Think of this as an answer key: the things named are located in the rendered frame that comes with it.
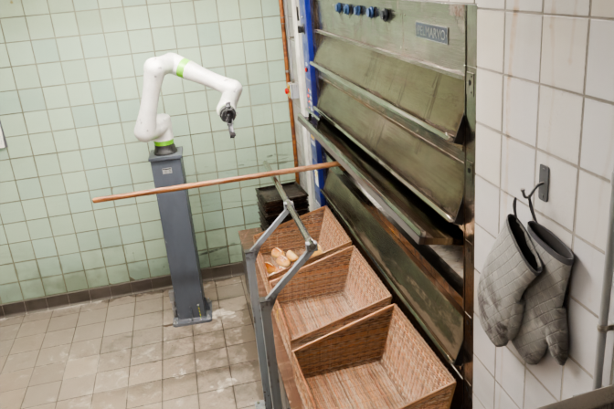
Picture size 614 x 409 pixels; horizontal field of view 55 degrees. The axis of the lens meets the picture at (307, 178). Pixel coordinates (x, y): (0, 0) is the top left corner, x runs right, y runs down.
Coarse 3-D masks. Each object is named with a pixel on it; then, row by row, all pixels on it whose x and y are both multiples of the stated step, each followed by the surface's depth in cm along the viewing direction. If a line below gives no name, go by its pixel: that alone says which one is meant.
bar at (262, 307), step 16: (272, 176) 325; (288, 208) 282; (272, 224) 289; (256, 256) 292; (304, 256) 243; (288, 272) 245; (256, 288) 296; (256, 304) 299; (272, 304) 248; (256, 320) 302; (256, 336) 305; (272, 336) 251; (272, 352) 253; (272, 368) 256; (272, 384) 258; (272, 400) 261
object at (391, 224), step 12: (324, 156) 359; (336, 168) 334; (348, 180) 312; (360, 192) 293; (372, 204) 276; (384, 216) 261; (396, 228) 248; (408, 240) 236; (420, 252) 225; (432, 252) 224; (432, 264) 216; (444, 264) 215; (444, 276) 207; (456, 276) 206; (456, 288) 198; (456, 300) 198
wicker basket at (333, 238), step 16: (320, 208) 364; (288, 224) 363; (304, 224) 365; (320, 224) 368; (336, 224) 340; (256, 240) 354; (272, 240) 364; (288, 240) 366; (304, 240) 369; (320, 240) 368; (336, 240) 338; (352, 240) 317; (320, 256) 313; (304, 272) 314
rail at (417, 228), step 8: (304, 120) 331; (312, 128) 312; (320, 136) 298; (328, 144) 283; (336, 152) 269; (344, 160) 257; (352, 168) 247; (360, 176) 237; (368, 184) 227; (376, 192) 219; (384, 192) 216; (384, 200) 211; (392, 200) 208; (392, 208) 204; (400, 208) 200; (400, 216) 197; (408, 216) 193; (408, 224) 190; (416, 224) 187; (416, 232) 185; (424, 232) 182
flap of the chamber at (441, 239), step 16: (320, 128) 322; (336, 128) 327; (336, 144) 289; (352, 144) 293; (336, 160) 269; (352, 160) 263; (368, 160) 267; (368, 176) 241; (384, 176) 244; (368, 192) 227; (400, 192) 225; (384, 208) 211; (416, 208) 209; (400, 224) 196; (432, 224) 195; (448, 224) 197; (416, 240) 184; (432, 240) 183; (448, 240) 185
